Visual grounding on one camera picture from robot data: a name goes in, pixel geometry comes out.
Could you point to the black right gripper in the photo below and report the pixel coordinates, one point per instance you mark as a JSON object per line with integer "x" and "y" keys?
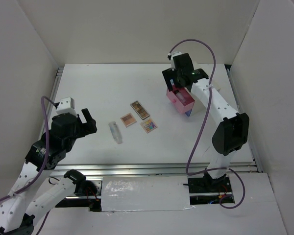
{"x": 169, "y": 74}

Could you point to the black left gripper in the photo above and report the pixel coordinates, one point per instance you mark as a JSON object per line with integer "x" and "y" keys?
{"x": 88, "y": 127}

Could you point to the pink drawer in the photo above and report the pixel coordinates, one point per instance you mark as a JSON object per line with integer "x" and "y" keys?
{"x": 177, "y": 104}

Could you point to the clear plastic bottle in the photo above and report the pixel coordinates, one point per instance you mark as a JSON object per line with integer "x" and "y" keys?
{"x": 116, "y": 134}

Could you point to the small bottle black cap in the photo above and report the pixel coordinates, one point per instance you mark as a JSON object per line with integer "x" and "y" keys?
{"x": 180, "y": 96}

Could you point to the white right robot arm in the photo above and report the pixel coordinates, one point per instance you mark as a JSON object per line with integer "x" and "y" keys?
{"x": 229, "y": 136}

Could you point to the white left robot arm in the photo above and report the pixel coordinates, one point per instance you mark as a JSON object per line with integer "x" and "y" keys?
{"x": 20, "y": 210}

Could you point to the white drawer cabinet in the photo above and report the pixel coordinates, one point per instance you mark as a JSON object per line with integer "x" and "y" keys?
{"x": 204, "y": 92}

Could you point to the purple-blue drawer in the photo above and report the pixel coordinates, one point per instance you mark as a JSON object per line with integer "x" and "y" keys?
{"x": 188, "y": 113}

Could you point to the pink four-pan eyeshadow palette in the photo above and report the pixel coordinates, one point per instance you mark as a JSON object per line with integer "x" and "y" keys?
{"x": 128, "y": 120}

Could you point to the long brown eyeshadow palette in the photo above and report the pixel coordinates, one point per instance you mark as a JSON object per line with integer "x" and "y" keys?
{"x": 140, "y": 110}

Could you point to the colourful glitter eyeshadow palette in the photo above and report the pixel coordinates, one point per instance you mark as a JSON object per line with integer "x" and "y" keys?
{"x": 148, "y": 125}

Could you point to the white front cover board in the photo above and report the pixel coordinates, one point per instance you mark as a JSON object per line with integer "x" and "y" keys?
{"x": 152, "y": 193}

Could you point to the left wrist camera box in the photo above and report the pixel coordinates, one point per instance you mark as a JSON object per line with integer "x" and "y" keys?
{"x": 66, "y": 105}

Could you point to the aluminium frame rail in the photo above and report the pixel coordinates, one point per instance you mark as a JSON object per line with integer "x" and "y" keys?
{"x": 179, "y": 143}

